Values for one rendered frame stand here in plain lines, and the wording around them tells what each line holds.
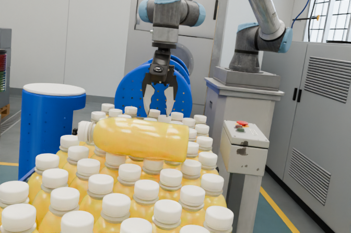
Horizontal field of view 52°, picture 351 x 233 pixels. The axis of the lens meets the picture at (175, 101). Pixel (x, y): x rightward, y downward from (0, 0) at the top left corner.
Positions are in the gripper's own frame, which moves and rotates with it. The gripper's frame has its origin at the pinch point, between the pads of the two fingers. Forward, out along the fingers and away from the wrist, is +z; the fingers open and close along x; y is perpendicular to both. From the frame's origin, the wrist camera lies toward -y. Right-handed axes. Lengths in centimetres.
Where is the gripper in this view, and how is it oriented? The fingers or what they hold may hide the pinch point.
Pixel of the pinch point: (157, 112)
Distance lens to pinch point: 104.9
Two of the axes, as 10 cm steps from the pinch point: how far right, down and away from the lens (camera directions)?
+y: 0.2, -1.6, 9.9
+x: -10.0, -1.0, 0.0
